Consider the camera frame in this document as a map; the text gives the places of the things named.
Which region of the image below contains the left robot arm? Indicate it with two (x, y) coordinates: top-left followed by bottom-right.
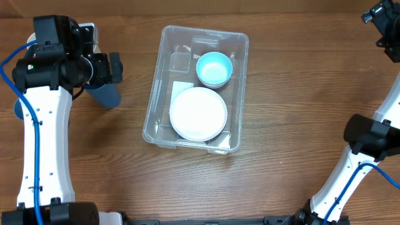
(1, 15), (129, 224)

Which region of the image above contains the blue plastic cup upper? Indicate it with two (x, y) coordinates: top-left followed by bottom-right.
(84, 84), (121, 109)

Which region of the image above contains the blue plastic cup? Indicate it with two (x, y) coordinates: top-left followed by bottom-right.
(84, 84), (121, 109)
(14, 99), (24, 120)

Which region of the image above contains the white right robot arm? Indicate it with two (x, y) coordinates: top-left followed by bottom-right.
(283, 80), (399, 224)

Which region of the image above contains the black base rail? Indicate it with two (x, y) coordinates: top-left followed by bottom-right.
(124, 216), (305, 225)

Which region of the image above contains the grey green bowl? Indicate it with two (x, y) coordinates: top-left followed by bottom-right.
(199, 79), (229, 89)

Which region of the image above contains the cream plastic cup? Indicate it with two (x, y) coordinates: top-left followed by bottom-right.
(93, 26), (101, 54)
(27, 33), (36, 43)

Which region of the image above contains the clear plastic storage bin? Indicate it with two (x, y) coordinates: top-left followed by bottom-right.
(142, 26), (249, 154)

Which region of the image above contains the pink plate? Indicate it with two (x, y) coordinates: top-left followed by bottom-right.
(169, 87), (228, 141)

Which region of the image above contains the white label in bin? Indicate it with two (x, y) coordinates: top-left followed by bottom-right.
(170, 81), (194, 104)

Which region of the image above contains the cream plastic cup right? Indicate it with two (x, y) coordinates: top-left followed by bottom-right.
(93, 26), (101, 54)

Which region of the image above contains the cream plastic cup left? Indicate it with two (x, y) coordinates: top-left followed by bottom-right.
(27, 33), (36, 43)

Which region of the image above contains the blue plastic cup lower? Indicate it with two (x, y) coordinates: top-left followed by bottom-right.
(14, 99), (24, 120)

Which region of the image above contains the light blue bowl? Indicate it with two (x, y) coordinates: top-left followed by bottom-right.
(196, 52), (233, 81)

